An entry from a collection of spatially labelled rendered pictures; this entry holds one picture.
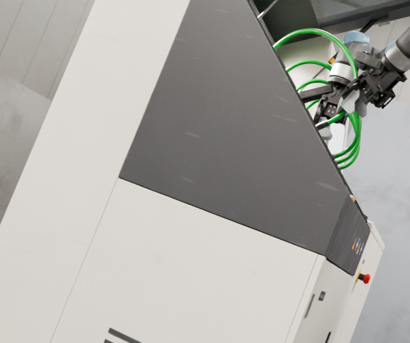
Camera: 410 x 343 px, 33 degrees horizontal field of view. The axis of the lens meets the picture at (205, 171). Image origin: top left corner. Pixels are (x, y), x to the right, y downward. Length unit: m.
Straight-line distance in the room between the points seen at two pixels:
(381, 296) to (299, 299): 2.40
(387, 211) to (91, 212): 2.60
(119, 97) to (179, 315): 0.60
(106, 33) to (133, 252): 0.62
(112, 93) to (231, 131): 0.36
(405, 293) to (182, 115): 2.46
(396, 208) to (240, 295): 2.57
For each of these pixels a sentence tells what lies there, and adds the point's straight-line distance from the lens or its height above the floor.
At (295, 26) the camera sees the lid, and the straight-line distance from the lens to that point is 2.44.
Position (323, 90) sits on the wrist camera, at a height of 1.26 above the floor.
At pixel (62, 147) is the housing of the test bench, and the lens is 1.92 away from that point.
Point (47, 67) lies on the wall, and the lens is 3.71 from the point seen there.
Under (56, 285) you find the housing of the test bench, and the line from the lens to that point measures 1.86.
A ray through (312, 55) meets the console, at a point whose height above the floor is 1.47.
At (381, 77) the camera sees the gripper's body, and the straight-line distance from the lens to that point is 1.85.
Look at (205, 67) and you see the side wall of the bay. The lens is 1.82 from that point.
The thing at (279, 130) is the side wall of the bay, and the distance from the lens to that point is 1.72.
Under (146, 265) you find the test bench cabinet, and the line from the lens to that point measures 1.76.
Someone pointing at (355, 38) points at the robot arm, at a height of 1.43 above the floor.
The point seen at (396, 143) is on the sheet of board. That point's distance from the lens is 4.32.
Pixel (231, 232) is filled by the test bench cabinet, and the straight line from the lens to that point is 1.69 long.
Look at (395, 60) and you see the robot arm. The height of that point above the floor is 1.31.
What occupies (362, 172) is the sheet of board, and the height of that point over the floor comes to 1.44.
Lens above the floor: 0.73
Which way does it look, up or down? 5 degrees up
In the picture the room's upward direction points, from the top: 22 degrees clockwise
